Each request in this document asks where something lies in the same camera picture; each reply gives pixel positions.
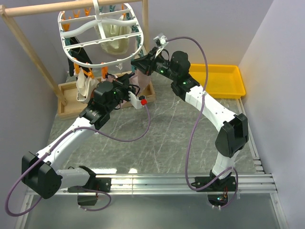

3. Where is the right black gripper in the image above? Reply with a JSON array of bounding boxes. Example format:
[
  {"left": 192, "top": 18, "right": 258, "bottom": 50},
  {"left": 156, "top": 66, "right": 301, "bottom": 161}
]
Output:
[{"left": 132, "top": 48, "right": 178, "bottom": 82}]

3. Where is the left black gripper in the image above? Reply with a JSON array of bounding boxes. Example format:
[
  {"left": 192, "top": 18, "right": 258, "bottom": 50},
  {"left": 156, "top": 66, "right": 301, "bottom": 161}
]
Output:
[{"left": 107, "top": 73, "right": 136, "bottom": 113}]

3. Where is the orange clothes peg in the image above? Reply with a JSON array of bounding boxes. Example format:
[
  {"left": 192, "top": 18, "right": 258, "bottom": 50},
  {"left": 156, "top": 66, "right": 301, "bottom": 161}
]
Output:
[{"left": 101, "top": 66, "right": 108, "bottom": 81}]

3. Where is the white clip hanger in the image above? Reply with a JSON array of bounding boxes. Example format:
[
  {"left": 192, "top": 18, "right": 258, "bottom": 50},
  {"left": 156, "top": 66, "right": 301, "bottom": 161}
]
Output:
[{"left": 58, "top": 0, "right": 145, "bottom": 68}]

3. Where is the pink underwear navy trim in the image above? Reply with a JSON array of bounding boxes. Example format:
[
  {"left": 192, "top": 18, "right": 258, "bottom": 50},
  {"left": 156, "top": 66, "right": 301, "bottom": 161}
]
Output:
[{"left": 106, "top": 71, "right": 156, "bottom": 103}]

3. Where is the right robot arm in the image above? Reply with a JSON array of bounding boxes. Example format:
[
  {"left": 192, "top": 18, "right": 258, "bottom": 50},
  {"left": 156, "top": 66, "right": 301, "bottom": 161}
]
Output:
[{"left": 131, "top": 47, "right": 249, "bottom": 191}]

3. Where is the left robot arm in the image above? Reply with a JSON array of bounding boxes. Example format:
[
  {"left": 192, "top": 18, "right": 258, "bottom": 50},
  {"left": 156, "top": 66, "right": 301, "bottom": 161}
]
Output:
[{"left": 21, "top": 73, "right": 136, "bottom": 199}]

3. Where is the pale green underwear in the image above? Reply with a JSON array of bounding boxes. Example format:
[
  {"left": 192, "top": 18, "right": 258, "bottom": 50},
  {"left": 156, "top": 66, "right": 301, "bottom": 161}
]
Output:
[{"left": 95, "top": 20, "right": 132, "bottom": 56}]

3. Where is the white cream underwear left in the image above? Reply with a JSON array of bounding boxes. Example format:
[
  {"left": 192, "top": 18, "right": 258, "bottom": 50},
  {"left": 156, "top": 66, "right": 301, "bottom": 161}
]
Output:
[{"left": 76, "top": 68, "right": 99, "bottom": 104}]

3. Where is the black underwear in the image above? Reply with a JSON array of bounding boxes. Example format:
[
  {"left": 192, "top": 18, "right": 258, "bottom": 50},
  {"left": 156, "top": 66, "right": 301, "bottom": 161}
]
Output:
[{"left": 65, "top": 37, "right": 92, "bottom": 77}]

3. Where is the wooden drying rack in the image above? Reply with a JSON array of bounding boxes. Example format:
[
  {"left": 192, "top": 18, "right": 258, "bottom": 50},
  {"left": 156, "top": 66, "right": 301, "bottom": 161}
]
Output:
[{"left": 0, "top": 0, "right": 149, "bottom": 118}]

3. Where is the yellow plastic tray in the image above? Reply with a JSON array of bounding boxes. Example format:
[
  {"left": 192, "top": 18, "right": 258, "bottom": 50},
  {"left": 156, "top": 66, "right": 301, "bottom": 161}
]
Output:
[{"left": 189, "top": 64, "right": 246, "bottom": 99}]

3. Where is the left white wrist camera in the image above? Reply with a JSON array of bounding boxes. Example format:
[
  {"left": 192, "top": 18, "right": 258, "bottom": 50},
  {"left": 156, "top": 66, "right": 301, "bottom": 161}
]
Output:
[{"left": 129, "top": 91, "right": 148, "bottom": 109}]

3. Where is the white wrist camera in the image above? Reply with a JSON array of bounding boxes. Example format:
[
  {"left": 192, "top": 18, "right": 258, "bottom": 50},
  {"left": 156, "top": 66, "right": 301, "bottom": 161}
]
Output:
[
  {"left": 129, "top": 91, "right": 148, "bottom": 109},
  {"left": 153, "top": 33, "right": 168, "bottom": 57}
]

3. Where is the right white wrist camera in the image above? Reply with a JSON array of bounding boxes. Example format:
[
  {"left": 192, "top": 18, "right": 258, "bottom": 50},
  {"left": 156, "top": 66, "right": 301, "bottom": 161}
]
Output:
[{"left": 153, "top": 33, "right": 168, "bottom": 57}]

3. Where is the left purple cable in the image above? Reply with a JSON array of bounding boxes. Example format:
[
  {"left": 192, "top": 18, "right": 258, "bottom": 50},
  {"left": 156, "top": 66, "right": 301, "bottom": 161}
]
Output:
[{"left": 4, "top": 104, "right": 151, "bottom": 217}]

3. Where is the purple cable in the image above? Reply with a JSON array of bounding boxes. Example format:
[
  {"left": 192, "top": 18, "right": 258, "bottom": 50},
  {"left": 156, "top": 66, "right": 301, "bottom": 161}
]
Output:
[
  {"left": 166, "top": 36, "right": 238, "bottom": 208},
  {"left": 4, "top": 104, "right": 151, "bottom": 217}
]

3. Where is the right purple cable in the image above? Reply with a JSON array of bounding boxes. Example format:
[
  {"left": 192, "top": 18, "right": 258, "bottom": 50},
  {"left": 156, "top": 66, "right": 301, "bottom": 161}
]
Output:
[{"left": 166, "top": 36, "right": 238, "bottom": 208}]

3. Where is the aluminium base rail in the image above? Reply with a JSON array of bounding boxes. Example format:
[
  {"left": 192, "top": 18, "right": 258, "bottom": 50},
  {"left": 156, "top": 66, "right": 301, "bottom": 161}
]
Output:
[{"left": 16, "top": 173, "right": 288, "bottom": 229}]

